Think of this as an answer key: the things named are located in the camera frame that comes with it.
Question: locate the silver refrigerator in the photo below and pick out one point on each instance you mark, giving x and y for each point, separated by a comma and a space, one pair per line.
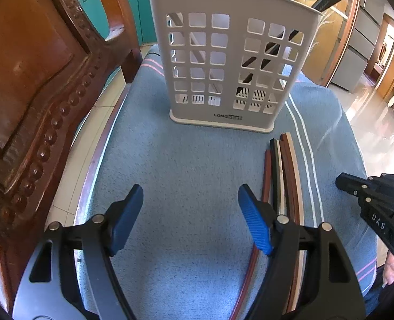
360, 40

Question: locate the blue striped towel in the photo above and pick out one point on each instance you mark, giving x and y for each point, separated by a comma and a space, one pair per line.
190, 160

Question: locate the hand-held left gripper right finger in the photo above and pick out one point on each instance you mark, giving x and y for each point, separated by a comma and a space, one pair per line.
255, 220

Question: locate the carved wooden chair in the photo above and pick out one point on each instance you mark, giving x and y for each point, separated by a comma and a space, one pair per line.
33, 83

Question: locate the teal lower kitchen cabinets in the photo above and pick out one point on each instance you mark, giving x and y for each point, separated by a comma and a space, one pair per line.
97, 10

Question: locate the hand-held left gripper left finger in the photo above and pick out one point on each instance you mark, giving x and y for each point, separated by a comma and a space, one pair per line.
127, 220

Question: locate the person's right hand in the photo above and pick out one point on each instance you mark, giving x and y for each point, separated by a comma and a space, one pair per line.
391, 268

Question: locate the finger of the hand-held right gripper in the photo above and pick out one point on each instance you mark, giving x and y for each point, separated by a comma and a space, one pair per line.
350, 183
375, 218

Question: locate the wood framed glass sliding door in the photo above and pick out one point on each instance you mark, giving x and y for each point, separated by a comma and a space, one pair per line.
328, 50

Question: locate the white plastic laundry basket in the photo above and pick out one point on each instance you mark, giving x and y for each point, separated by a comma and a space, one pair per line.
234, 56

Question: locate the wooden doorway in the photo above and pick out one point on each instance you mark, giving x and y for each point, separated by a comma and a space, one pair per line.
389, 40

